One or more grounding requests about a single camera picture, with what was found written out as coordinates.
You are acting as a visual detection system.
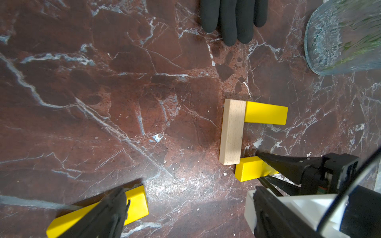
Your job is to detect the yellow block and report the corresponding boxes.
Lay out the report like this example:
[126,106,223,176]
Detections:
[46,185,149,238]
[235,156,279,182]
[245,101,288,126]

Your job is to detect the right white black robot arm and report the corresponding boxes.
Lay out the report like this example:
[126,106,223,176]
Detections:
[236,150,381,238]

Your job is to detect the wooden block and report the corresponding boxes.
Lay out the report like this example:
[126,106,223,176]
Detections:
[219,99,246,166]

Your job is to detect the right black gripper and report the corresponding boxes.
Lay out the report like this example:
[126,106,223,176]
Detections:
[258,152,360,195]

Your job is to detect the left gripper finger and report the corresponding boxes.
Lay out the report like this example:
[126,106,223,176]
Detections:
[60,188,131,238]

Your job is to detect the glass vase with flowers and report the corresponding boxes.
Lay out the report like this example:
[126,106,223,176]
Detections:
[304,1,381,76]

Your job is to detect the black glove on stand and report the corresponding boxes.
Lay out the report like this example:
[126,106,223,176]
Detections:
[200,0,268,47]

